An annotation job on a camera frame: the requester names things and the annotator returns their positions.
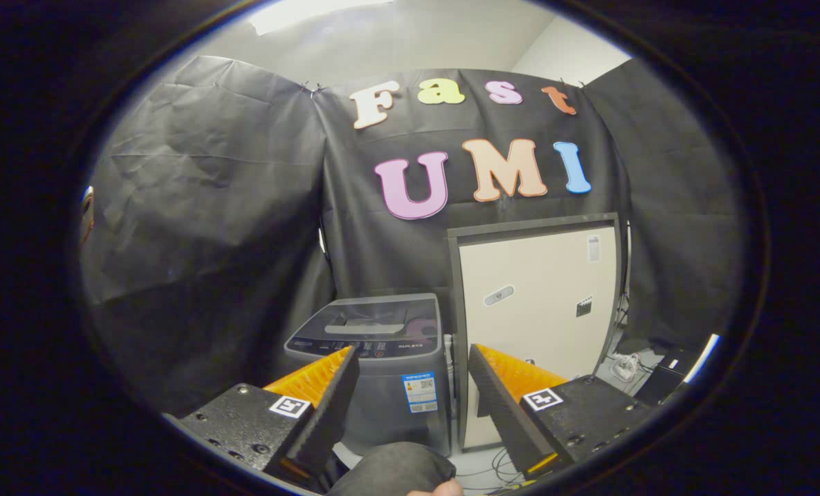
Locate grey washing machine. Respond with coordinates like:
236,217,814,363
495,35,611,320
284,293,452,457

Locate black floor cables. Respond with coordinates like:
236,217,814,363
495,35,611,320
451,448,521,493

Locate person's grey trouser leg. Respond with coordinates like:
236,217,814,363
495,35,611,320
327,441,457,496

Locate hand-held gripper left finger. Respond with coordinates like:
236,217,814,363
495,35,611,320
169,344,361,483

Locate white drain hose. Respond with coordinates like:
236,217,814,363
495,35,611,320
444,335,457,414

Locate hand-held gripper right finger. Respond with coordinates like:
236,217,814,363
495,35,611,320
468,343,658,477

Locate cream cabinet with dark frame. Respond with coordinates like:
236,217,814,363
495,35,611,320
446,212,622,450

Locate black backdrop cloth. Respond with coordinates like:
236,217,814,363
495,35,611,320
79,55,748,417

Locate black box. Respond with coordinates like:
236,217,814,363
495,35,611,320
635,351,693,405

